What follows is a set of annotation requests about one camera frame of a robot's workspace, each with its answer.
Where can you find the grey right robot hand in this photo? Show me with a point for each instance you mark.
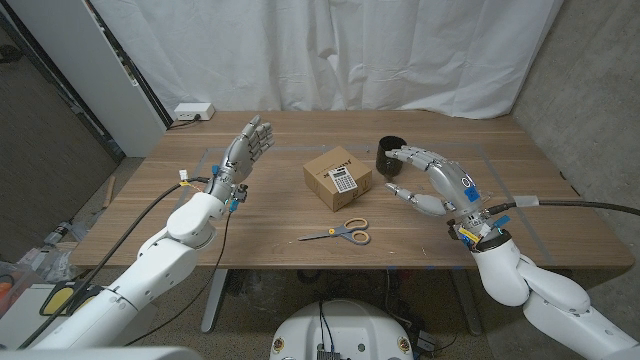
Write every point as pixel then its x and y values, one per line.
pixel 452 185

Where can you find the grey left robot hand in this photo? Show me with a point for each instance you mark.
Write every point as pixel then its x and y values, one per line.
pixel 240 155

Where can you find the small white calculator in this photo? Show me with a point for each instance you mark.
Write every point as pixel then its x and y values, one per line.
pixel 343 180

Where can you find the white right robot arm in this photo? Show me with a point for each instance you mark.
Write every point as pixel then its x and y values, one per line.
pixel 555 295

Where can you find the black cup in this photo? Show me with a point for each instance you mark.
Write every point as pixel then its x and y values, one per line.
pixel 386 165

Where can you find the brown cardboard box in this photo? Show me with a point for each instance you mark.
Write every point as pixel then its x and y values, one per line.
pixel 325 172

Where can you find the small grey adapter box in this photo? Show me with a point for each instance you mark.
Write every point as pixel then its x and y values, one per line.
pixel 426 341

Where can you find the white power strip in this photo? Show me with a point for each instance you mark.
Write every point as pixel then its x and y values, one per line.
pixel 193 110

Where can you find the grey table leg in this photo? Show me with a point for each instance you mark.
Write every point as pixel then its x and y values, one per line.
pixel 465 300
pixel 214 300

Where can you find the white cloth backdrop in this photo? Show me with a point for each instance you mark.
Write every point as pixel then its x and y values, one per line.
pixel 325 50

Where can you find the wooden stick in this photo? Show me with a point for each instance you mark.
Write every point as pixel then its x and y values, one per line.
pixel 108 192

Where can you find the white cabinet panel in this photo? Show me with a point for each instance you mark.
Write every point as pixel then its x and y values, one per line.
pixel 90 70

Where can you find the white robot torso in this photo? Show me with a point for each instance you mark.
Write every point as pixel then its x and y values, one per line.
pixel 345 330

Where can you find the clutter pile with plastic bags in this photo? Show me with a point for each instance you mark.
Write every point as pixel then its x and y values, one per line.
pixel 50 250

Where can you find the yellow black foot pedal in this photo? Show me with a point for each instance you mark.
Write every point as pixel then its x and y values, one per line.
pixel 57 299

